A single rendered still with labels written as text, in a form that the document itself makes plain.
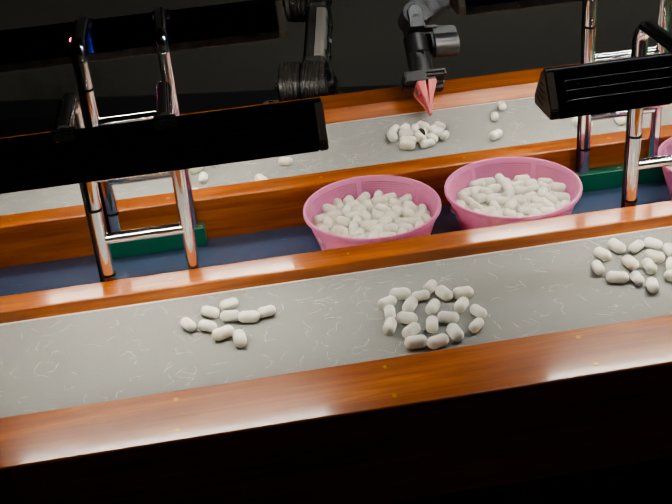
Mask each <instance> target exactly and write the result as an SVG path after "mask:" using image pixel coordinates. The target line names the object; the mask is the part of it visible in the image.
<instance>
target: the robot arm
mask: <svg viewBox="0 0 672 504"><path fill-rule="evenodd" d="M450 9H452V8H451V7H450V5H449V0H411V1H409V2H408V3H406V4H405V6H404V8H403V10H402V12H401V14H400V16H399V19H398V26H399V28H400V29H401V31H403V35H404V39H403V43H404V48H405V53H406V58H407V63H408V68H409V72H404V73H403V74H402V79H401V84H400V87H401V90H402V91H403V89H410V88H414V90H413V94H414V97H415V98H416V99H417V101H418V102H419V103H420V104H421V105H422V106H423V107H424V109H425V110H426V112H427V114H428V115H429V116H432V110H433V96H434V92H440V91H443V88H444V86H443V85H444V77H446V75H447V72H446V68H437V69H434V68H433V63H432V59H431V55H430V53H431V54H432V56H433V57H434V58H437V57H448V56H458V55H459V51H460V40H459V35H458V33H457V30H456V27H455V26H453V25H436V24H431V25H429V23H431V22H432V21H434V20H436V19H437V18H439V17H440V16H442V15H443V14H444V13H446V12H447V11H449V10H450Z"/></svg>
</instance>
